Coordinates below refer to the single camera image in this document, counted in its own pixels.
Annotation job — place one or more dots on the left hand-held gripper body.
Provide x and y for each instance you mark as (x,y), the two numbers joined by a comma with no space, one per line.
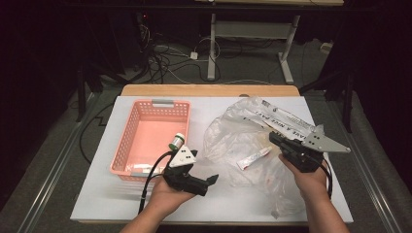
(183,158)

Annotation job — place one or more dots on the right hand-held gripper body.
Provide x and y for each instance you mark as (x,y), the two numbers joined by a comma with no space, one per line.
(324,144)

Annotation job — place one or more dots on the white bottle with green cap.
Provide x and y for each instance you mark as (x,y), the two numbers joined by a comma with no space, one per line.
(176,141)

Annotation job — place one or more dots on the clear plastic bag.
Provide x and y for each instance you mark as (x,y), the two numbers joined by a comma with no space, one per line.
(233,139)

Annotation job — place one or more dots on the pink plastic basket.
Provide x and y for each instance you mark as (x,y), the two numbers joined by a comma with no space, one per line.
(152,129)

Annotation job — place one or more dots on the person's left hand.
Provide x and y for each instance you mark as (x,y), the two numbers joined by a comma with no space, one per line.
(168,197)

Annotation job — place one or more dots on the person's right hand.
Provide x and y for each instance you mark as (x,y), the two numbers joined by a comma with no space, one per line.
(311,184)

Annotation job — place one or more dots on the black metal stand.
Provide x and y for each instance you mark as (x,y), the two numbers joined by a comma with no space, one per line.
(81,97)
(348,103)

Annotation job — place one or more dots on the white table board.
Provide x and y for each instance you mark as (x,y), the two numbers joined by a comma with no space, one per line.
(97,200)

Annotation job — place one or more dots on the white power strip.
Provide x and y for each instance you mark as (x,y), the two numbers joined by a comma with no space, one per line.
(326,47)

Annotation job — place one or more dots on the white power adapter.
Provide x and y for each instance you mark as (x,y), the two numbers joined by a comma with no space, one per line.
(194,55)

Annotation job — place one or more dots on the white metal desk frame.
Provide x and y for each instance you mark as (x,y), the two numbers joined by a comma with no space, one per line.
(211,48)

